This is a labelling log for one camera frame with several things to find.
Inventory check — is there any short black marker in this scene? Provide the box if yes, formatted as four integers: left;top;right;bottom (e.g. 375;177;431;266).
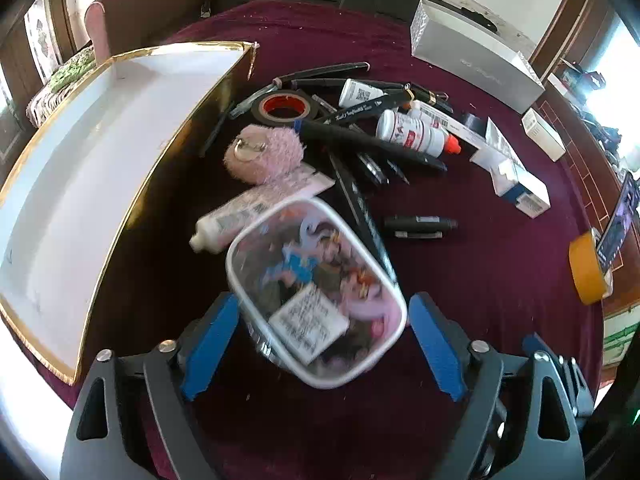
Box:
383;214;459;239

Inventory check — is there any black marker with beige end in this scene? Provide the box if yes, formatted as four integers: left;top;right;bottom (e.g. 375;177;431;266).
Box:
273;61;371;87

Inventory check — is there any green and white carton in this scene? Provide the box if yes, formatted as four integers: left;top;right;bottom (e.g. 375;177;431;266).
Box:
602;307;640;367

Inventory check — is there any yellow tape roll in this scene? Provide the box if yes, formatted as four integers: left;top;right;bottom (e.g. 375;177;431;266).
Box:
568;229;615;306

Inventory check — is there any black marker with purple end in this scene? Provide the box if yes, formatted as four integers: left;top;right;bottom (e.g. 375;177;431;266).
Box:
294;119;448;173

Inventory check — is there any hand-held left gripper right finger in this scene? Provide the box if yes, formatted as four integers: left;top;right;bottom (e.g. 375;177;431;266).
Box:
409;291;587;480

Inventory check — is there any pink fuzzy brooch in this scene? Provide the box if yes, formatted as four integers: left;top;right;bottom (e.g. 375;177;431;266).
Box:
222;126;305;183

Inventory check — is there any white bottle with red label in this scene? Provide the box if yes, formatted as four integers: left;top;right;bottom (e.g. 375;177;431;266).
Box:
376;109;448;155

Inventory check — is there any white and blue medicine box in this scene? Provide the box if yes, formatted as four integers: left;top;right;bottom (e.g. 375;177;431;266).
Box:
491;160;551;219

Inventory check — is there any white box with gold rim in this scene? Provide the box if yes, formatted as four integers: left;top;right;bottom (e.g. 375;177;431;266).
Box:
0;41;258;386

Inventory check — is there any small white box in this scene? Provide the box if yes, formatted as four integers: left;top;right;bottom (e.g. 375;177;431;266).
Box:
521;108;567;162

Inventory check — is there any floral patterned blanket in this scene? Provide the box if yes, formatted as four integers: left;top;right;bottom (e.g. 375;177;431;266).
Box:
26;42;98;128

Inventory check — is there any clear cartoon print pouch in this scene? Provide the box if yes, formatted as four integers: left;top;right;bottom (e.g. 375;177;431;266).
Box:
226;197;408;391

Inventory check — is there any wooden glass door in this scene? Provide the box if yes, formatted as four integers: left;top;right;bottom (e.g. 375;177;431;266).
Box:
0;0;76;126

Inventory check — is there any wooden door frame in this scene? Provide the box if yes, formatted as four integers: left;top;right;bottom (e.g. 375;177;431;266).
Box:
530;0;621;76

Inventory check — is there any small black tape roll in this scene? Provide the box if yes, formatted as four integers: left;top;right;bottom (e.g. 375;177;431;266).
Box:
461;112;488;137

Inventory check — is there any clear ballpoint pen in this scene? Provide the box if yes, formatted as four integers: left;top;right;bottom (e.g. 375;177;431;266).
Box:
230;85;281;121

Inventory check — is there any black tape roll red core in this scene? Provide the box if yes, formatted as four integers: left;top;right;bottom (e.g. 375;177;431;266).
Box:
251;89;323;128

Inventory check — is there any long silver grey box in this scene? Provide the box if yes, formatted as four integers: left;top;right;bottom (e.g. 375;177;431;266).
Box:
410;0;546;115

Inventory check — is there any thin black pen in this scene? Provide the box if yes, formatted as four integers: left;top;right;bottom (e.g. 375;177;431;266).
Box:
291;78;351;91

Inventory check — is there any brown armchair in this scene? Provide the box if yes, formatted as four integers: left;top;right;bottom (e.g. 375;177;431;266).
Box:
84;0;218;63

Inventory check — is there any thin white barcode box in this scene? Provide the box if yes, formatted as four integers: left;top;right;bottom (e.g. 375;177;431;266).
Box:
440;115;491;150

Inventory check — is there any smartphone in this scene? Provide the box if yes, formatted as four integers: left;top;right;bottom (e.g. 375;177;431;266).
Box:
595;172;640;272

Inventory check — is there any pink white cream tube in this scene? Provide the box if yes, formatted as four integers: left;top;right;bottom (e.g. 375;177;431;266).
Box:
190;165;336;253

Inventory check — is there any white pill bottle green label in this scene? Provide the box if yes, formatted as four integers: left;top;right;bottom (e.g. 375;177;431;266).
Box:
339;79;388;109

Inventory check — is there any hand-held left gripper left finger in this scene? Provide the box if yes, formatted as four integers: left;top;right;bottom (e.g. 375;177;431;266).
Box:
60;292;240;480

